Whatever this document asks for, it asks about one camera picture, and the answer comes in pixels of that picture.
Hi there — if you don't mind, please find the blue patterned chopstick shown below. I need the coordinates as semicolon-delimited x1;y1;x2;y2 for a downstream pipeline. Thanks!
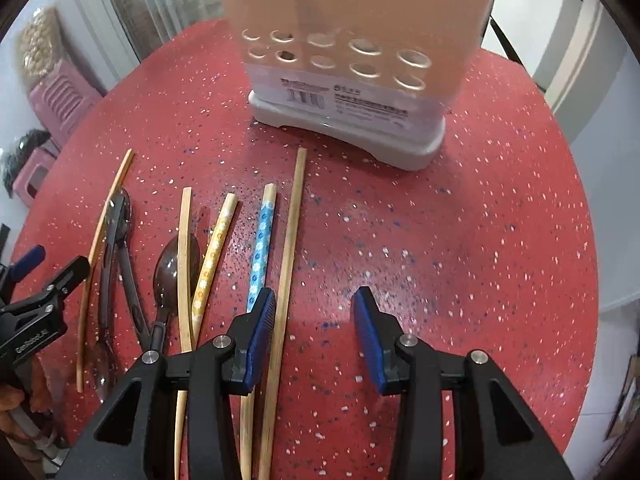
240;183;277;480

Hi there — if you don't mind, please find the dark plastic utensil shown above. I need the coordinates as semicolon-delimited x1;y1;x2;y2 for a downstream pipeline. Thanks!
91;200;126;403
107;187;151;351

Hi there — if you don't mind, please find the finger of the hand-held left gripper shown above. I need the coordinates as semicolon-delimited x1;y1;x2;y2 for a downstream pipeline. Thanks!
0;256;92;321
0;246;46;291

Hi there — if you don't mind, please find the large pink plastic stool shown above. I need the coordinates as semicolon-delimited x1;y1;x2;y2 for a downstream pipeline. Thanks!
27;57;108;148

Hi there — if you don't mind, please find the glass cabinet door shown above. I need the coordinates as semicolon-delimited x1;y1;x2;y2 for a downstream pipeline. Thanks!
75;0;226;61

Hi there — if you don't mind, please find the brown cardboard piece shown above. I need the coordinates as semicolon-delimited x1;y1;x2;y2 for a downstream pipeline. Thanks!
602;375;640;461

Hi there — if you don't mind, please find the bag of peanuts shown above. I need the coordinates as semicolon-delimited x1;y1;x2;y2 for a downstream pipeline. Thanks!
17;7;66;81

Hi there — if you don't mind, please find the yellow patterned chopstick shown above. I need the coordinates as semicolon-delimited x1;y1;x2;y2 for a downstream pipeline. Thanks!
191;192;240;333

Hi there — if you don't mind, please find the plain bamboo chopstick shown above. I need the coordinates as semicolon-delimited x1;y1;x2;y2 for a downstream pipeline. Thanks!
172;186;195;480
76;148;135;393
257;147;308;480

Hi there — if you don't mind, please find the dark filled bag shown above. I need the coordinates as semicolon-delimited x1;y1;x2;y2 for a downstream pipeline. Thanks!
0;129;51;196

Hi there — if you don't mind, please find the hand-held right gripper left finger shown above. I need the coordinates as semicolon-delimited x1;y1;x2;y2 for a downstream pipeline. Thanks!
55;287;277;480

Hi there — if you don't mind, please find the black cable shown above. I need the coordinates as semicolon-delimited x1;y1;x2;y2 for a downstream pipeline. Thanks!
487;15;528;68

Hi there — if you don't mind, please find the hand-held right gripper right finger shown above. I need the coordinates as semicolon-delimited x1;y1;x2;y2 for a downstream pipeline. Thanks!
352;287;576;480

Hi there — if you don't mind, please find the brown translucent spoon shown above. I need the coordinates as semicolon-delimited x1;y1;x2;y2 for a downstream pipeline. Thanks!
145;234;202;356

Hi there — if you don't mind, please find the beige utensil holder box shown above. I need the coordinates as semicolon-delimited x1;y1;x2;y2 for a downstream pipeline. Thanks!
210;0;501;171

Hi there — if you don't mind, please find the person's left hand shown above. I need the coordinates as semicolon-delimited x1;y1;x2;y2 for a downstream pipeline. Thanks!
0;360;53;416

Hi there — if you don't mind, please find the small pink plastic stool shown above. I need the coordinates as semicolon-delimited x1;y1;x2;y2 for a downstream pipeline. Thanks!
12;147;58;206

